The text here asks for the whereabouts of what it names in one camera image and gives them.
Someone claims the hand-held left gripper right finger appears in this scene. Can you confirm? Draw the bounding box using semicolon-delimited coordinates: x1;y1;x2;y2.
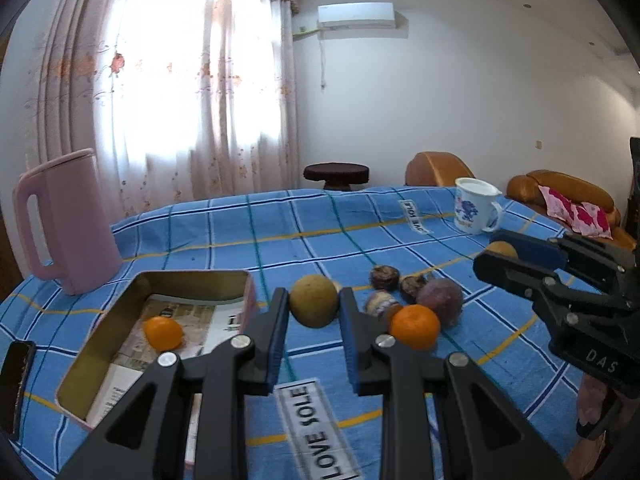
339;287;572;480

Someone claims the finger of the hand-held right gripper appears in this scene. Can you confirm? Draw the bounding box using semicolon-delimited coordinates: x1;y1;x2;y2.
473;251;627;322
490;229;640;292

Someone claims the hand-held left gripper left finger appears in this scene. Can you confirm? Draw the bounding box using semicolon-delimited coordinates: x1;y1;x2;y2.
59;287;291;480

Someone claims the small yellow round fruit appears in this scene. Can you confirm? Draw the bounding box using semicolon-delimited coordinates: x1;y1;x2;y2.
486;241;519;261

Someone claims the green-yellow round fruit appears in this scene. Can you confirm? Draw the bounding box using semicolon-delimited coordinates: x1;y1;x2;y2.
289;275;339;329

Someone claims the gold metal tin box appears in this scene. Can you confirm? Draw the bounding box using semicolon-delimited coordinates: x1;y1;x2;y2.
55;269;259;433

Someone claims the person's right hand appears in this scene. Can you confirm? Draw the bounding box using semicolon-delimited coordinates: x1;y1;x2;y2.
577;372;621;436

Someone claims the brown water chestnut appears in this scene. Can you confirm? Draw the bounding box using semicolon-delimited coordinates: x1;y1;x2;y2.
363;290;404;320
399;275;427;306
370;265;401;291

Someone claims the pink floral cushion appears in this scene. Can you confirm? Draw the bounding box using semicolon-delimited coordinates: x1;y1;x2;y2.
539;185;614;239

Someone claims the orange mandarin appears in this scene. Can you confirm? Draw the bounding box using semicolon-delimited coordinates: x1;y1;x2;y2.
143;316;184;352
389;305;441;351

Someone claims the purple passion fruit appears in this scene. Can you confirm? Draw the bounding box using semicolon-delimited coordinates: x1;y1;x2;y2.
416;278;464;328

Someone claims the white enamel mug blue print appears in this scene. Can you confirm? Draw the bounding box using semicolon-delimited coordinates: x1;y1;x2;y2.
453;178;504;235

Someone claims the brown leather sofa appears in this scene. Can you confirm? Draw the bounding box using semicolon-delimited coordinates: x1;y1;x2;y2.
506;169;639;252

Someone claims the newspaper sheet lining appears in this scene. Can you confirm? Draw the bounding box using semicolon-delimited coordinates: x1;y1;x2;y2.
87;294;247;428

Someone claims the blue plaid tablecloth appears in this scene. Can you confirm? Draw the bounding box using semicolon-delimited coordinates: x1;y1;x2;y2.
0;185;623;480

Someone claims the brown leather armchair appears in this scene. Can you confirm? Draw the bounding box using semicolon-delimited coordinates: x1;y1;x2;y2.
404;151;476;189

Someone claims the dark round stool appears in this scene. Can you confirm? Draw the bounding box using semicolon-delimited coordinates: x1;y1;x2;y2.
303;162;371;191

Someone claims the pink plastic kettle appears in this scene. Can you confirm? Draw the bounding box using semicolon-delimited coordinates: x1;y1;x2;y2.
12;148;124;296

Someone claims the black smartphone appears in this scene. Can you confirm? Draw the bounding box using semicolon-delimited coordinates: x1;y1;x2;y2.
0;341;37;442

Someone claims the sheer floral curtain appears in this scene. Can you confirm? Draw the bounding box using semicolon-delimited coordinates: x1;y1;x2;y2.
20;0;300;221

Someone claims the white wall air conditioner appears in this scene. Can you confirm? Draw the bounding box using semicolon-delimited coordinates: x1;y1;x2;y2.
317;2;396;30

